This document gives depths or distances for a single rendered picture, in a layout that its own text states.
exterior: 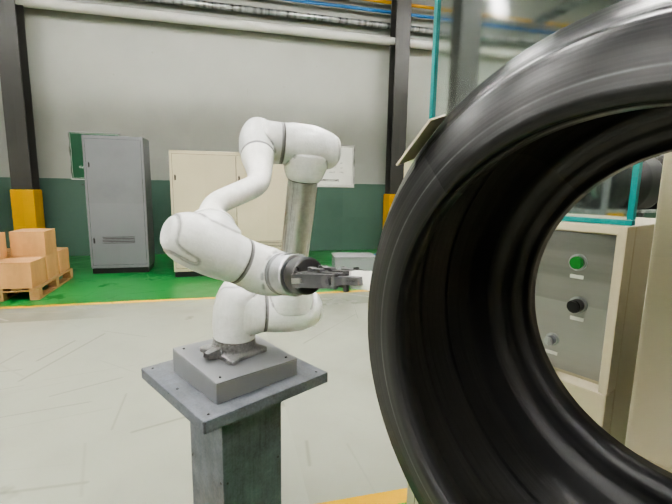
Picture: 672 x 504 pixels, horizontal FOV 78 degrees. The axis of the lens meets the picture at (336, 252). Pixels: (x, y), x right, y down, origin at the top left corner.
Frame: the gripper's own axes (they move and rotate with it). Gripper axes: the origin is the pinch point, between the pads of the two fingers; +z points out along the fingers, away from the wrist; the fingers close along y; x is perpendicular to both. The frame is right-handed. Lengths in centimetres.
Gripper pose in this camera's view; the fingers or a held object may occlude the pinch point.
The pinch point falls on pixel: (366, 280)
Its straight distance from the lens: 68.5
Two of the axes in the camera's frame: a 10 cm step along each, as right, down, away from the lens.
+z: 6.2, 0.0, -7.9
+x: 0.7, 10.0, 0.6
